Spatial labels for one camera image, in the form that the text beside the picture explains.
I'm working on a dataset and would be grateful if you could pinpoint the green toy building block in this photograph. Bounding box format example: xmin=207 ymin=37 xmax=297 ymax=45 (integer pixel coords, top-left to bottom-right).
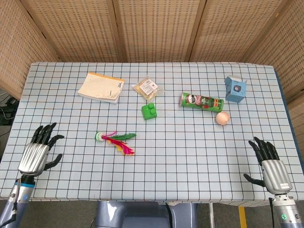
xmin=141 ymin=103 xmax=158 ymax=121

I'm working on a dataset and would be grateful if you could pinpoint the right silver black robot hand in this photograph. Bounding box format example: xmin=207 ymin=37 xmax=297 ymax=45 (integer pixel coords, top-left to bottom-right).
xmin=243 ymin=136 xmax=293 ymax=196

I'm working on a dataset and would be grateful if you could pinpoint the feather shuttlecock toy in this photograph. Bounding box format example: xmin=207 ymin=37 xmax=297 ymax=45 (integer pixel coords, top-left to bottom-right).
xmin=95 ymin=130 xmax=137 ymax=157

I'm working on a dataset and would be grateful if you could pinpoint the packaged sandwich snack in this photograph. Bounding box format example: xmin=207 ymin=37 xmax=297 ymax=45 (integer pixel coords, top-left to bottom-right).
xmin=132 ymin=76 xmax=163 ymax=100

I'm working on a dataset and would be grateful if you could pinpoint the blue cardboard box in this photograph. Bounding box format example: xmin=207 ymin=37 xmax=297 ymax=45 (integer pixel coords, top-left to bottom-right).
xmin=224 ymin=75 xmax=248 ymax=104

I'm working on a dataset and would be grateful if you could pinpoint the cream paper notebook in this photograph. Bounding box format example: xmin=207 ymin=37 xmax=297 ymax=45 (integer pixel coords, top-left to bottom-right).
xmin=77 ymin=72 xmax=125 ymax=105

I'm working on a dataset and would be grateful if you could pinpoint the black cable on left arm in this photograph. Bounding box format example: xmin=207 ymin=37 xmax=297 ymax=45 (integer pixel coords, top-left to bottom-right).
xmin=0 ymin=180 xmax=20 ymax=227

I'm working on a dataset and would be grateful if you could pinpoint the green Pringles can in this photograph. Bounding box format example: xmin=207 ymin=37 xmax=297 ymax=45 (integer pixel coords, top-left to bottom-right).
xmin=179 ymin=92 xmax=224 ymax=112

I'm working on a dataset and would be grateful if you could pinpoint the woven bamboo folding screen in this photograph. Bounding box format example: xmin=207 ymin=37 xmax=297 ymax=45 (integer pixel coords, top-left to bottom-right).
xmin=0 ymin=0 xmax=304 ymax=148

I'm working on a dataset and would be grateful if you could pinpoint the beige egg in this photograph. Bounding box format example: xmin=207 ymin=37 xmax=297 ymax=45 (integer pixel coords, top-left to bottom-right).
xmin=215 ymin=112 xmax=231 ymax=125

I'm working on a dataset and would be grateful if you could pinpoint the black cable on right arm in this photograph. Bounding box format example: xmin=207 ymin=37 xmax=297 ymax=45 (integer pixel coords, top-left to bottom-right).
xmin=268 ymin=197 xmax=276 ymax=228

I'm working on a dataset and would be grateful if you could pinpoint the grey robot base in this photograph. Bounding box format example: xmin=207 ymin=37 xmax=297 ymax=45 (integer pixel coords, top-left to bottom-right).
xmin=95 ymin=200 xmax=198 ymax=228

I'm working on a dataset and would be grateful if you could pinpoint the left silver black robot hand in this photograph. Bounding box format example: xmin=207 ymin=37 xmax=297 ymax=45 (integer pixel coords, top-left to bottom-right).
xmin=18 ymin=122 xmax=65 ymax=177

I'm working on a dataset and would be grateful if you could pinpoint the checkered tablecloth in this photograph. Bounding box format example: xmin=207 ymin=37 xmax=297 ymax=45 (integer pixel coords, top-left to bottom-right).
xmin=0 ymin=62 xmax=304 ymax=206

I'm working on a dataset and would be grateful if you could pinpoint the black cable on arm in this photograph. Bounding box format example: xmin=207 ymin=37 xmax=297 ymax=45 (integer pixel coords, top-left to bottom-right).
xmin=0 ymin=180 xmax=20 ymax=227
xmin=268 ymin=197 xmax=276 ymax=228

